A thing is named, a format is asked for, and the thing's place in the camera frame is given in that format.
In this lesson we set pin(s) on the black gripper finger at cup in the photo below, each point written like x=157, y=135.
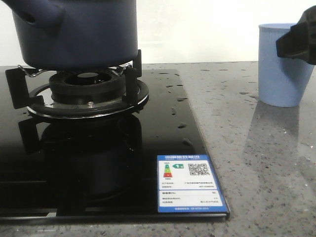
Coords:
x=300, y=41

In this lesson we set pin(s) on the light blue ribbed cup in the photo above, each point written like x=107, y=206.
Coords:
x=281, y=81

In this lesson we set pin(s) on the right burner with pot support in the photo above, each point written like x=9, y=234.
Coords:
x=81, y=94

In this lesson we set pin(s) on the dark blue pot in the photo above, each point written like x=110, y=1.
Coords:
x=75, y=34

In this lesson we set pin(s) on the blue energy label sticker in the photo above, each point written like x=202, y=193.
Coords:
x=188, y=184

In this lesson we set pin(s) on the black glass gas stove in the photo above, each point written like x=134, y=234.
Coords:
x=104, y=168

